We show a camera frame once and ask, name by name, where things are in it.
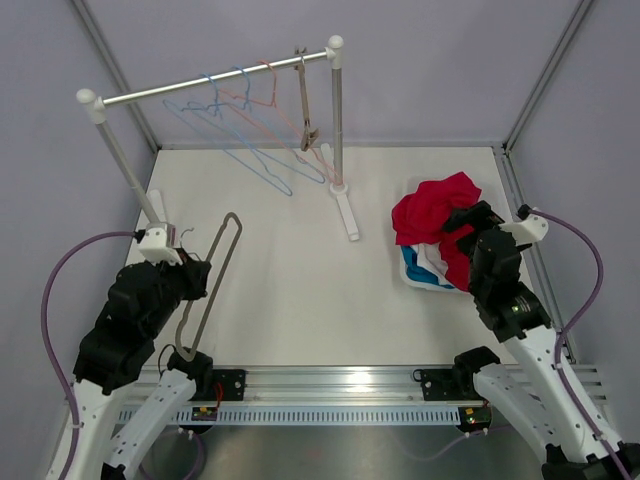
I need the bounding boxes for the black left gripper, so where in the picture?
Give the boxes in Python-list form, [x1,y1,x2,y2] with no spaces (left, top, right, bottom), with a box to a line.
[143,247,212,337]

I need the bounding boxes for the magenta t shirt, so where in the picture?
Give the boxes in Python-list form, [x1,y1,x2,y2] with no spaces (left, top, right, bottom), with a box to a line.
[390,170,484,294]

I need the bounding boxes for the white t shirt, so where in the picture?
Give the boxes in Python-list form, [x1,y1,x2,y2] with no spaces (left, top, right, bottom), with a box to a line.
[412,243,448,277]

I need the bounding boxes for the blue t shirt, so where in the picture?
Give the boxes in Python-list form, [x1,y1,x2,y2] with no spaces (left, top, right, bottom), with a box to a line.
[400,245,456,292]

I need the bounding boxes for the light blue hanger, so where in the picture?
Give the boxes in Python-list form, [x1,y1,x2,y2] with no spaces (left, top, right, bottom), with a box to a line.
[187,64,326,185]
[162,74,293,197]

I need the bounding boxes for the pink wire hanger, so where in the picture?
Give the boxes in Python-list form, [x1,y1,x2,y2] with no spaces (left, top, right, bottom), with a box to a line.
[220,50,346,193]

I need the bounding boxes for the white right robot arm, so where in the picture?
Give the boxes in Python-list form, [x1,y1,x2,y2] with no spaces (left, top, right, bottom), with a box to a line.
[443,201,639,479]

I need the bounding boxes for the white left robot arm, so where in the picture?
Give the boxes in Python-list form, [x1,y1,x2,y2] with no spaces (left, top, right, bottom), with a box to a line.
[46,251,215,479]

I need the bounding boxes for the wooden clip hanger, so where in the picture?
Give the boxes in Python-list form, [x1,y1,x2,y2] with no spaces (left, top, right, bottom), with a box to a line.
[294,46,319,152]

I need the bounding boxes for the white plastic basket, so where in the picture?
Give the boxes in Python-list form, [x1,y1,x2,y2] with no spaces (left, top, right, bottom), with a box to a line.
[399,174,506,291]

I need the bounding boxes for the clothes rack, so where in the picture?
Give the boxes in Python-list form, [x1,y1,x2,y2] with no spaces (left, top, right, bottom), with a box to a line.
[76,35,360,242]

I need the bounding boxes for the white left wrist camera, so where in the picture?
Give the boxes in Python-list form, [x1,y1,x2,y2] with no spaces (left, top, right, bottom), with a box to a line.
[134,222,182,265]

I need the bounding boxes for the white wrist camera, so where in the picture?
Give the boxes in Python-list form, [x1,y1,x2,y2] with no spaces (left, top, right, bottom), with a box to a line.
[134,222,182,265]
[498,204,549,251]

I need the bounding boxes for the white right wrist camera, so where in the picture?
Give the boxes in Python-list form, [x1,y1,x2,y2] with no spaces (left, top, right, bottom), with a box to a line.
[498,204,549,251]

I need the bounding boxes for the aluminium mounting rail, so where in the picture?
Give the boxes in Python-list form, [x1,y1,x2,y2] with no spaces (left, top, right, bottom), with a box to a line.
[128,365,607,406]

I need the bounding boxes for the white slotted cable duct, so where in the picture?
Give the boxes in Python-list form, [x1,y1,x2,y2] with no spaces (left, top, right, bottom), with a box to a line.
[117,405,461,427]

